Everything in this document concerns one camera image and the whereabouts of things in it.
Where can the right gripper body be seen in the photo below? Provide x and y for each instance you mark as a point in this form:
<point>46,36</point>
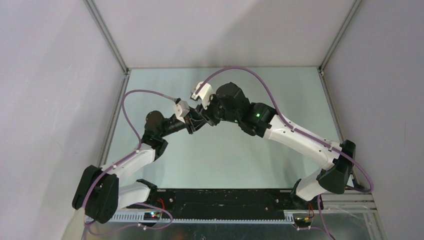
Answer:
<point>214,112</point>

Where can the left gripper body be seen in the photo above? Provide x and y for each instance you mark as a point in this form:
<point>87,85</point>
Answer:
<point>189,123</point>

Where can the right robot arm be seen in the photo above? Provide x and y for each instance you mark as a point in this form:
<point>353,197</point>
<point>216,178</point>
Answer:
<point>229,103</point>

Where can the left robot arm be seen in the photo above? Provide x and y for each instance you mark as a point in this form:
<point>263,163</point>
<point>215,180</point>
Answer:
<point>102,190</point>

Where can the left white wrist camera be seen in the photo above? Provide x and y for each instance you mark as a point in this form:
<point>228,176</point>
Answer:
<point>181,109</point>

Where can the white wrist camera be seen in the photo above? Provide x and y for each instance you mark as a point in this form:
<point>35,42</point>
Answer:
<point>181,109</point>
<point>202,91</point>

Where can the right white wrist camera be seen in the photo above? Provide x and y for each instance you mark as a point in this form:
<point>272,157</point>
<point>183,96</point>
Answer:
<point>202,91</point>

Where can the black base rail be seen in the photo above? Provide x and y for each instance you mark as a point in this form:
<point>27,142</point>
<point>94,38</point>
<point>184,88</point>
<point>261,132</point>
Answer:
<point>229,204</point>

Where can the right aluminium frame post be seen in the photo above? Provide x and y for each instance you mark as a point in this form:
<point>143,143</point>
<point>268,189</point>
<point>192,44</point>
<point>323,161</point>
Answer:
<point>340,34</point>

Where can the aluminium frame post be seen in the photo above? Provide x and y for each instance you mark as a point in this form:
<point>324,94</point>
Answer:
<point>340,34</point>
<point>106,34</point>

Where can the left aluminium frame post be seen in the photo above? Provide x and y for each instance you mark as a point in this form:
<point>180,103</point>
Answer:
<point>106,34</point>

